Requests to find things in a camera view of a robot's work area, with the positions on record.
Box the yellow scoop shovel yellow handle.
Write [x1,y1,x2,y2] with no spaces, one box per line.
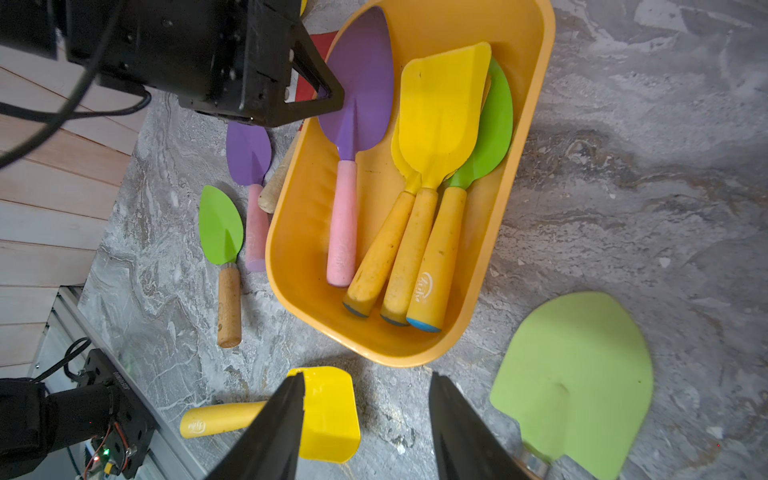
[343,121,422,317]

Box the green pointed shovel yellow handle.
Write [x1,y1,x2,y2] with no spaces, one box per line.
[406,59,514,333]

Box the green shovel wooden handle left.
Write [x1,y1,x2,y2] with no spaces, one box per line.
[198,185,244,348]

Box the purple shovel pink handle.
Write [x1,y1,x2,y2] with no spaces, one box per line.
[319,6,394,287]
[226,121,272,272]

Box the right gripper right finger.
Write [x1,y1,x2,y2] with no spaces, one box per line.
[429,372,528,479]

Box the aluminium front rail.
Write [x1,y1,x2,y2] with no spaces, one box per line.
[29,287,206,479]

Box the yellow plastic storage box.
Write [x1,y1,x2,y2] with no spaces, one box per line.
[266,1,556,368]

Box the red square shovel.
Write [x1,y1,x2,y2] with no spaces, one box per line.
[257,31,340,215]

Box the yellow square shovel yellow handle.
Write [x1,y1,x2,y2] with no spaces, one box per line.
[382,41,492,333]

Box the light green shovel wooden handle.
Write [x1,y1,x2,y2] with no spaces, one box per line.
[490,291,654,479]

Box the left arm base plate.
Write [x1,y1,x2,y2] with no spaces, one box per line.
[77,349,157,479]

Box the large yellow plastic scoop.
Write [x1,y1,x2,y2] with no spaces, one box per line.
[179,366,361,464]

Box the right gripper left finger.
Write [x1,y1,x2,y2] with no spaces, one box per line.
[207,373,306,480]

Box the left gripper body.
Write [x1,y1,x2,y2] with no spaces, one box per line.
[62,1,345,128]

